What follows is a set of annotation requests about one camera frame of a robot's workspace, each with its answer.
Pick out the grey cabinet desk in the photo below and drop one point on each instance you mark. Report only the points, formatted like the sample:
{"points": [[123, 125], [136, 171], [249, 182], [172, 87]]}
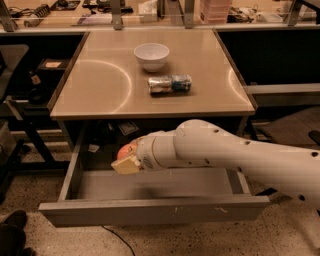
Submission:
{"points": [[106, 81]]}

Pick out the crushed silver blue can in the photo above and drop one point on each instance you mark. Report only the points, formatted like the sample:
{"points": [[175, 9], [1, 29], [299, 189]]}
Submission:
{"points": [[169, 84]]}

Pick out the pink stacked trays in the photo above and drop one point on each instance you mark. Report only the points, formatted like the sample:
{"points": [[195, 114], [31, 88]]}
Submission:
{"points": [[214, 11]]}

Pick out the red apple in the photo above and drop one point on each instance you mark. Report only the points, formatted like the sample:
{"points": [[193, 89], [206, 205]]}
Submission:
{"points": [[124, 151]]}

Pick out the black office chair right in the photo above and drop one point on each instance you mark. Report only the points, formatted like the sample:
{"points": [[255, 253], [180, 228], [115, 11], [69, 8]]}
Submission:
{"points": [[300, 129]]}

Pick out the grey open drawer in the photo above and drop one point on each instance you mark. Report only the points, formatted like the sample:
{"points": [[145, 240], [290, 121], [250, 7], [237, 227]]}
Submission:
{"points": [[93, 194]]}

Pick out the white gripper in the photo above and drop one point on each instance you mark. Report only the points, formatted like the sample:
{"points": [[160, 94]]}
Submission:
{"points": [[144, 154]]}

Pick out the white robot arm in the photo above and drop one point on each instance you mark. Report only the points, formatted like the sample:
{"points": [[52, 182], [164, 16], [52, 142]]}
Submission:
{"points": [[293, 171]]}

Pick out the dark shoe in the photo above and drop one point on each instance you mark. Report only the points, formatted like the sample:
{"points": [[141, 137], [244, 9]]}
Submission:
{"points": [[13, 237]]}

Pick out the white bowl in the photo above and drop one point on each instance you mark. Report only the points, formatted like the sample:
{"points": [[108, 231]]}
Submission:
{"points": [[152, 57]]}

